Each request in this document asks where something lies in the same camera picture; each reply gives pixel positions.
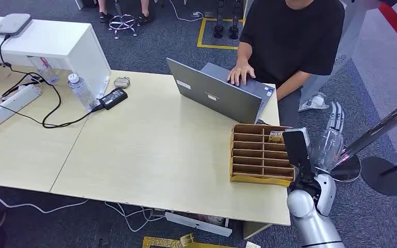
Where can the clear water bottle white cap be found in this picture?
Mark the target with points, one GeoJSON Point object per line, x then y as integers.
{"type": "Point", "coordinates": [82, 92]}

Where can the yellow floor tape marking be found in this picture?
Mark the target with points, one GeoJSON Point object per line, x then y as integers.
{"type": "Point", "coordinates": [201, 37]}

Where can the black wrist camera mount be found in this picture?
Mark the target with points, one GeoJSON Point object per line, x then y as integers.
{"type": "Point", "coordinates": [298, 150]}

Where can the cardboard card organizer box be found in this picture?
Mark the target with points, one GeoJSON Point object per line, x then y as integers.
{"type": "Point", "coordinates": [253, 161]}

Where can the long white power strip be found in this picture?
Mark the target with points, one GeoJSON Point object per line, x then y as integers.
{"type": "Point", "coordinates": [198, 224]}

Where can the wooden table leg panel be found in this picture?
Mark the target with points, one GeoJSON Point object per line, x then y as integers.
{"type": "Point", "coordinates": [253, 230]}

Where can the person's left forearm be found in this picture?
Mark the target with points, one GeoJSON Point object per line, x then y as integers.
{"type": "Point", "coordinates": [291, 84]}

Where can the black power adapter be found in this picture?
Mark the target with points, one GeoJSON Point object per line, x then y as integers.
{"type": "Point", "coordinates": [113, 98]}

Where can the white plastic strip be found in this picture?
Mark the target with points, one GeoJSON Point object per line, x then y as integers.
{"type": "Point", "coordinates": [103, 87]}

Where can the chrome stool base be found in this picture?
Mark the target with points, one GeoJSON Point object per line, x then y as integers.
{"type": "Point", "coordinates": [123, 23]}

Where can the white cabinet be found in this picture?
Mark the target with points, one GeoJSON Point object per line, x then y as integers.
{"type": "Point", "coordinates": [54, 44]}

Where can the person's right forearm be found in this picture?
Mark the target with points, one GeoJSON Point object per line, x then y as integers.
{"type": "Point", "coordinates": [244, 53]}

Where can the black stanchion post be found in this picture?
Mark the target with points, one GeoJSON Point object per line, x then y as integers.
{"type": "Point", "coordinates": [381, 176]}

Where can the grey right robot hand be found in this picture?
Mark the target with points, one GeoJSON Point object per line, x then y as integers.
{"type": "Point", "coordinates": [329, 150]}

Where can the yellow cardboard piece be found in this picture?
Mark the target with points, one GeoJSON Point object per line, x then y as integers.
{"type": "Point", "coordinates": [164, 242]}

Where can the person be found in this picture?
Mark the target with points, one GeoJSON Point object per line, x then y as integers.
{"type": "Point", "coordinates": [287, 37]}

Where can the small grey case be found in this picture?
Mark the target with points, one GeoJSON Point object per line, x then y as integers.
{"type": "Point", "coordinates": [121, 82]}

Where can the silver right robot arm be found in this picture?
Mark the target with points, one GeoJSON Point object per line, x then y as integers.
{"type": "Point", "coordinates": [309, 222]}

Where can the person's right hand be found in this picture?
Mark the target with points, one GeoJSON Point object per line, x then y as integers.
{"type": "Point", "coordinates": [241, 73]}

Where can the black robot leg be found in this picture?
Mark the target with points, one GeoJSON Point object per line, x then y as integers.
{"type": "Point", "coordinates": [219, 20]}
{"type": "Point", "coordinates": [234, 20]}

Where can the background person's legs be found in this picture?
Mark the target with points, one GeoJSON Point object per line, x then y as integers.
{"type": "Point", "coordinates": [144, 15]}

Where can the grey laptop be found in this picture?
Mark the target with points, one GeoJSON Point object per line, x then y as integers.
{"type": "Point", "coordinates": [215, 94]}

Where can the grey flat device box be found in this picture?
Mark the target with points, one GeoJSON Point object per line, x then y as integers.
{"type": "Point", "coordinates": [12, 24]}

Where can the chrome stanchion post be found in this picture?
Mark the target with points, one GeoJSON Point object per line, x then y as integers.
{"type": "Point", "coordinates": [376, 131]}

